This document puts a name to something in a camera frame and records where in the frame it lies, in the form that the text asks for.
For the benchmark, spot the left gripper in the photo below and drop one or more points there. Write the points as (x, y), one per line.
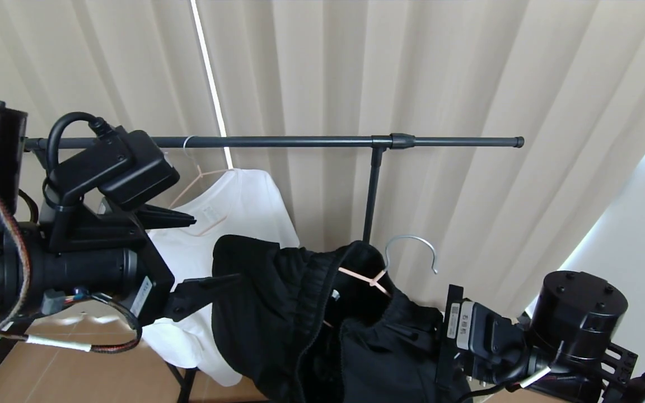
(87, 274)

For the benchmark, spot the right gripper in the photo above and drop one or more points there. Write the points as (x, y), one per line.
(448, 336)

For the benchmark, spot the pink clothes hanger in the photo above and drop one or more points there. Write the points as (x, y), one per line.
(412, 239)
(188, 187)

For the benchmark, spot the white printed t-shirt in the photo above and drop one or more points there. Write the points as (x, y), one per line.
(244, 207)

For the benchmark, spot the black garment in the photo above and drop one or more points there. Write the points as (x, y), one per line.
(277, 336)

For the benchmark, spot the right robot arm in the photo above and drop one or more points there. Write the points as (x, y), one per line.
(580, 313)

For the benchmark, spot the black clothes rack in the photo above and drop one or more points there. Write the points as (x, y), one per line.
(300, 141)

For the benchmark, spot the white curtain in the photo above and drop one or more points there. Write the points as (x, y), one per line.
(412, 67)

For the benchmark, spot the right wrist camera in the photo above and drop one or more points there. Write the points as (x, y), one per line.
(490, 336)

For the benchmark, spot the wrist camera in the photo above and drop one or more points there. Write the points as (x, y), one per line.
(490, 336)
(126, 168)

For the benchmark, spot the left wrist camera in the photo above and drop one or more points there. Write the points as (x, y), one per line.
(126, 168)

